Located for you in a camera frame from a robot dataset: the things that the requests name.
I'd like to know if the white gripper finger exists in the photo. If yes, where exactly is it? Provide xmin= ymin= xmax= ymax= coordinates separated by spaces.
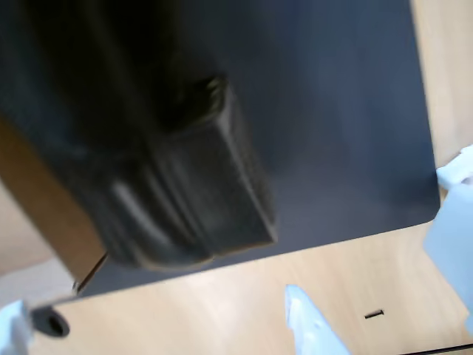
xmin=284 ymin=283 xmax=350 ymax=355
xmin=0 ymin=299 xmax=36 ymax=355

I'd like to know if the open cardboard box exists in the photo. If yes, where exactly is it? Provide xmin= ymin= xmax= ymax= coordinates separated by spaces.
xmin=0 ymin=110 xmax=109 ymax=293

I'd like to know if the black round desk grommet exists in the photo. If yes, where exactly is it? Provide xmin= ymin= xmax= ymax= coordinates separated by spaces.
xmin=31 ymin=305 xmax=71 ymax=338

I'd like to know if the dark mat with WOWROBO print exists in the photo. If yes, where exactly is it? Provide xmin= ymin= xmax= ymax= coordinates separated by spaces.
xmin=77 ymin=0 xmax=443 ymax=297

